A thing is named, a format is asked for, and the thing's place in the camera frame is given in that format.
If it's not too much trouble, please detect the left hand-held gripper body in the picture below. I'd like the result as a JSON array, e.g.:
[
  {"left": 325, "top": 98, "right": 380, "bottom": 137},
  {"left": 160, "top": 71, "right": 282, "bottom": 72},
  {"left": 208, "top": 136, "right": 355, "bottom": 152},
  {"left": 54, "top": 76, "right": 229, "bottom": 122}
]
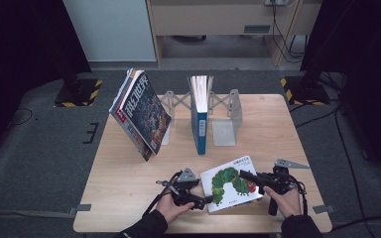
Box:
[{"left": 156, "top": 167, "right": 200, "bottom": 210}]

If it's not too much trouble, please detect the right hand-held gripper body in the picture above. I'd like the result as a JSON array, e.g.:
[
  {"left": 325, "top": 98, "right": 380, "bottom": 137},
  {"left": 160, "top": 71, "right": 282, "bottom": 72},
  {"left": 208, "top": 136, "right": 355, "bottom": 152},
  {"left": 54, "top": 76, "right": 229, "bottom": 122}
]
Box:
[{"left": 259, "top": 158, "right": 311, "bottom": 216}]

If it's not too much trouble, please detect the white caterpillar board book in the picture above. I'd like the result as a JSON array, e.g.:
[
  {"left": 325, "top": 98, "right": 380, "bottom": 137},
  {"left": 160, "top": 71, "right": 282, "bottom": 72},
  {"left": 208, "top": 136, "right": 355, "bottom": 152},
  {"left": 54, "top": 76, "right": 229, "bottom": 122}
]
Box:
[{"left": 199, "top": 155, "right": 265, "bottom": 214}]

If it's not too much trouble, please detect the expandable white metal bookend rack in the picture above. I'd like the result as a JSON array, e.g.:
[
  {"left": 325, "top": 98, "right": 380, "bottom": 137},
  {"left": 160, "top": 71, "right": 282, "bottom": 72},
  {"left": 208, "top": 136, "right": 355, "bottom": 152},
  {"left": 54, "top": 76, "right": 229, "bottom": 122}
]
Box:
[{"left": 158, "top": 88, "right": 244, "bottom": 148}]

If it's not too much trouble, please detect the blue hardcover book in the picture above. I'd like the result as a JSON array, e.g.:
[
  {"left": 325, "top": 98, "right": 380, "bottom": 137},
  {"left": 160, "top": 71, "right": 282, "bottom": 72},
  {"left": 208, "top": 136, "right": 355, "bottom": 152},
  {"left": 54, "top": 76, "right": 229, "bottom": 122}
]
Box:
[{"left": 187, "top": 74, "right": 214, "bottom": 157}]

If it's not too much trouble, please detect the red spine magazine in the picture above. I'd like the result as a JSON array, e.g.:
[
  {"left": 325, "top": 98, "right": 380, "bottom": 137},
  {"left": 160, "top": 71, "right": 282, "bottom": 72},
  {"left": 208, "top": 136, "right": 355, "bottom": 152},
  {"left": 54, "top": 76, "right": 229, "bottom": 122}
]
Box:
[{"left": 109, "top": 107, "right": 154, "bottom": 163}]

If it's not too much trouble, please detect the dark cover magazine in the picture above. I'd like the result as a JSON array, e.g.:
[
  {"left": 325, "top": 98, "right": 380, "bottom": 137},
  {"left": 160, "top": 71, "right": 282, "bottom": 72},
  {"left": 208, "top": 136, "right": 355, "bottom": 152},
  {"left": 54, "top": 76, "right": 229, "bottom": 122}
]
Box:
[{"left": 118, "top": 69, "right": 173, "bottom": 156}]

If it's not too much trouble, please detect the thin light magazine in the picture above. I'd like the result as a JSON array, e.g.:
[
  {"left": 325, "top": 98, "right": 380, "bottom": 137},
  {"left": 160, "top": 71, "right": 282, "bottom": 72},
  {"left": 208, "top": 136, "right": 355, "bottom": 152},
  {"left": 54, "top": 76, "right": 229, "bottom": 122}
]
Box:
[{"left": 108, "top": 67, "right": 137, "bottom": 115}]

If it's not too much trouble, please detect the person's left hand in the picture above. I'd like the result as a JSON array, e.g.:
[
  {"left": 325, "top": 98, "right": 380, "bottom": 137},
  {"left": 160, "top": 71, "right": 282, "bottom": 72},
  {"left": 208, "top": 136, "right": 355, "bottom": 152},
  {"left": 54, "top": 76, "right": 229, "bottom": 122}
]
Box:
[{"left": 155, "top": 193, "right": 196, "bottom": 224}]

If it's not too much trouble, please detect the person's right hand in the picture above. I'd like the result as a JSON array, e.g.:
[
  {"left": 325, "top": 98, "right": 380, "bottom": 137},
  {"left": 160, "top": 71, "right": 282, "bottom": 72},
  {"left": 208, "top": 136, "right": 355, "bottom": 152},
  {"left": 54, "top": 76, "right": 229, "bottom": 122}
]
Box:
[{"left": 263, "top": 185, "right": 303, "bottom": 219}]

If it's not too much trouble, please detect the grey floor tape piece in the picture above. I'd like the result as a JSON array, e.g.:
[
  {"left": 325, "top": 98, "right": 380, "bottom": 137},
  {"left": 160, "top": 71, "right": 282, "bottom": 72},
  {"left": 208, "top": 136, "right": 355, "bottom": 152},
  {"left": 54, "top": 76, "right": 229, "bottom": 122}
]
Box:
[
  {"left": 68, "top": 203, "right": 92, "bottom": 215},
  {"left": 312, "top": 204, "right": 337, "bottom": 215}
]

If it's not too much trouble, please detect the striped black stand base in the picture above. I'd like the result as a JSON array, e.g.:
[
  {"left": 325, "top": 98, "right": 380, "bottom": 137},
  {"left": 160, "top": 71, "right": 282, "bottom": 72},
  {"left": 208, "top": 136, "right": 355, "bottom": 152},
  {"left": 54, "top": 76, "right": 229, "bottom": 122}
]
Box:
[
  {"left": 280, "top": 75, "right": 331, "bottom": 107},
  {"left": 54, "top": 78, "right": 103, "bottom": 108}
]

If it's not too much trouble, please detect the black floor tape mark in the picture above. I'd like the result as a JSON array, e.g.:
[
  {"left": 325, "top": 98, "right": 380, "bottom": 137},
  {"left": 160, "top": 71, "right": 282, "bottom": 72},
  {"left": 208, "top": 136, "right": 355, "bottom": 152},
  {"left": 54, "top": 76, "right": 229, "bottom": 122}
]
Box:
[{"left": 82, "top": 122, "right": 100, "bottom": 145}]

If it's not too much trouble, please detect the black curtain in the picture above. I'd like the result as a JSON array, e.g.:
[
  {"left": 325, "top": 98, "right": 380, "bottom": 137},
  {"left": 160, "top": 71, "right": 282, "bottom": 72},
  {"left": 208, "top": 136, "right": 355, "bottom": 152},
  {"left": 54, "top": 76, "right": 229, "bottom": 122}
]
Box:
[
  {"left": 0, "top": 0, "right": 92, "bottom": 167},
  {"left": 300, "top": 0, "right": 381, "bottom": 181}
]

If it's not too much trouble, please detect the beige wooden desk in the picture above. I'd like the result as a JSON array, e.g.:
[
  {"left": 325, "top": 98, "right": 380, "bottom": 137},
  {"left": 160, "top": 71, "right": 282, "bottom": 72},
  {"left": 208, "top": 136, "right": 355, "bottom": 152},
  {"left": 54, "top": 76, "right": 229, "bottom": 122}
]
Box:
[{"left": 146, "top": 0, "right": 323, "bottom": 67}]

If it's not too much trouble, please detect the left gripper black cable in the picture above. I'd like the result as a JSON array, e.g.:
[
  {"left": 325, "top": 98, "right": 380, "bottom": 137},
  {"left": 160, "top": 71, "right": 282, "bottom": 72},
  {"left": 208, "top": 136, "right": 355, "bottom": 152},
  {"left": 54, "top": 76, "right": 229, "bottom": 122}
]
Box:
[{"left": 143, "top": 170, "right": 184, "bottom": 216}]

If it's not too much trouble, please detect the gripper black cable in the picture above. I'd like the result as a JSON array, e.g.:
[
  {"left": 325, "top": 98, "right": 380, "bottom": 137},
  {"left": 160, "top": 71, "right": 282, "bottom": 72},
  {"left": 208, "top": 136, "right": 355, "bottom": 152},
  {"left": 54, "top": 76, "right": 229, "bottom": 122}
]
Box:
[
  {"left": 289, "top": 177, "right": 310, "bottom": 216},
  {"left": 143, "top": 170, "right": 184, "bottom": 216}
]

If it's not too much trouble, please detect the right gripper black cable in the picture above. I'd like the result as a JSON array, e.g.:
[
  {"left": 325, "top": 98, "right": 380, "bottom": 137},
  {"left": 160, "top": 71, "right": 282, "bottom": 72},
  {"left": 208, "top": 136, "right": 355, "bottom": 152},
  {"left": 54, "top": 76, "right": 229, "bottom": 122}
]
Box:
[{"left": 289, "top": 177, "right": 310, "bottom": 216}]

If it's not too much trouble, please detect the black floor cable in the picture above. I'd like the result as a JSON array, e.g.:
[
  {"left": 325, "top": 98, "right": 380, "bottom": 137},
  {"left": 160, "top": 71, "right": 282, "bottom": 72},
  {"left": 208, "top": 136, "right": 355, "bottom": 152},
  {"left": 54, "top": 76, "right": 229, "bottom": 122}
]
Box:
[
  {"left": 294, "top": 105, "right": 341, "bottom": 129},
  {"left": 330, "top": 215, "right": 381, "bottom": 232},
  {"left": 10, "top": 107, "right": 34, "bottom": 127},
  {"left": 334, "top": 108, "right": 378, "bottom": 238}
]

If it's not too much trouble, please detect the black power cable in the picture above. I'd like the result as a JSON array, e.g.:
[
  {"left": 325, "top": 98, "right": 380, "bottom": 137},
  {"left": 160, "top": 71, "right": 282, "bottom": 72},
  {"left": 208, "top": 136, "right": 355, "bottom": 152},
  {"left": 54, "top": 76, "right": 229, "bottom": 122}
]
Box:
[{"left": 270, "top": 3, "right": 309, "bottom": 64}]

